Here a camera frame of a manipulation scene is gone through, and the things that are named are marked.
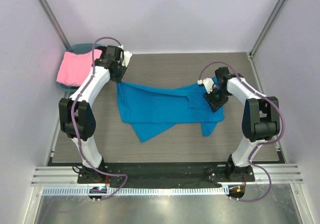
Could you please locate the blue t shirt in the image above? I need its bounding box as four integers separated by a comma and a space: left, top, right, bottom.
116, 82, 225, 142

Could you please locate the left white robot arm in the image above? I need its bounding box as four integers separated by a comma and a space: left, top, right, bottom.
58, 45, 133, 183

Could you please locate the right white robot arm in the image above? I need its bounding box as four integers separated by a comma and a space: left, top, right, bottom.
197, 67, 281, 183

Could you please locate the pink folded t shirt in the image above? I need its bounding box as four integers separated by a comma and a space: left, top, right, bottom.
56, 51, 93, 87

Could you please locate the teal plastic basin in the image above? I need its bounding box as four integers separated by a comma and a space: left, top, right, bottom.
57, 43, 93, 93

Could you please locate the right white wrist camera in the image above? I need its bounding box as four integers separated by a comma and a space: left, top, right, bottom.
197, 78, 216, 94

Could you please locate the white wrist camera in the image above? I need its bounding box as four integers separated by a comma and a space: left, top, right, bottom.
197, 78, 216, 94
119, 45, 133, 67

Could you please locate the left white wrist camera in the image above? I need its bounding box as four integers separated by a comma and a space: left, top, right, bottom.
119, 45, 133, 67

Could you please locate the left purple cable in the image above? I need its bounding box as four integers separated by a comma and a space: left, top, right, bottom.
71, 36, 128, 201

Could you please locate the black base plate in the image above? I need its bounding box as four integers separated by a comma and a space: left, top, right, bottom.
77, 162, 255, 189

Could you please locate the aluminium frame rail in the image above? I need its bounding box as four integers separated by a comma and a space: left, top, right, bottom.
31, 164, 304, 187

